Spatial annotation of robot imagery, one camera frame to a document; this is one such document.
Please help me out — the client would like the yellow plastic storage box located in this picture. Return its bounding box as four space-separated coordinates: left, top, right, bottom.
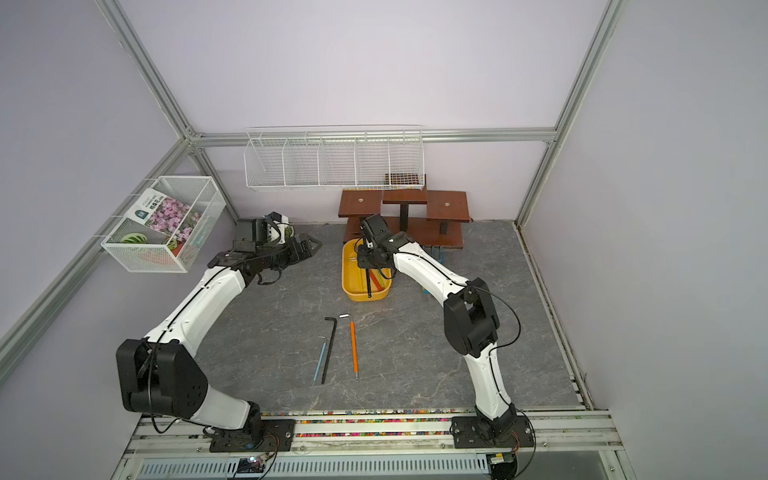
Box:
342 239 393 302

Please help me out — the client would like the white wire side basket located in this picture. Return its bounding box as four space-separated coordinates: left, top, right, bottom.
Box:
101 175 226 274

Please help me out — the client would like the small black hex key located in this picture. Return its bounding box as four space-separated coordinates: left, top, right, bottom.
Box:
321 317 338 384

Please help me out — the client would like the brown wooden stand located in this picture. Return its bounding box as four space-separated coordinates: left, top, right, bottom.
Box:
338 188 472 249

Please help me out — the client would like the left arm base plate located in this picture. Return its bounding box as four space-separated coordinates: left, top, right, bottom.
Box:
209 419 296 453

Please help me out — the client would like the long white wire basket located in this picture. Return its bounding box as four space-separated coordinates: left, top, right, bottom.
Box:
243 124 426 190

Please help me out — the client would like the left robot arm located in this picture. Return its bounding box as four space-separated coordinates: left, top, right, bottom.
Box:
116 234 322 440

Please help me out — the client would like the flower seed packet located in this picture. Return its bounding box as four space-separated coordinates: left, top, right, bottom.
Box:
124 188 201 243

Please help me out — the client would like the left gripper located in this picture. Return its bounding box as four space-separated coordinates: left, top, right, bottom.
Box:
258 233 322 270

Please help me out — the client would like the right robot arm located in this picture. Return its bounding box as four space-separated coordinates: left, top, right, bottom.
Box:
357 214 517 438

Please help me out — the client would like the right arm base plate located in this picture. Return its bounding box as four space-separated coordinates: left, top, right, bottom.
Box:
449 415 535 450

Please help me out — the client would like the aluminium mounting rail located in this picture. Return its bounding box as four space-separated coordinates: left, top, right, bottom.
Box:
112 409 637 479

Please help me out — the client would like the red hex key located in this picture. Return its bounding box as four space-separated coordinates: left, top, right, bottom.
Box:
370 270 385 291

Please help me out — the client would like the orange hex key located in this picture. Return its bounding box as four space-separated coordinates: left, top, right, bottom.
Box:
339 313 359 380

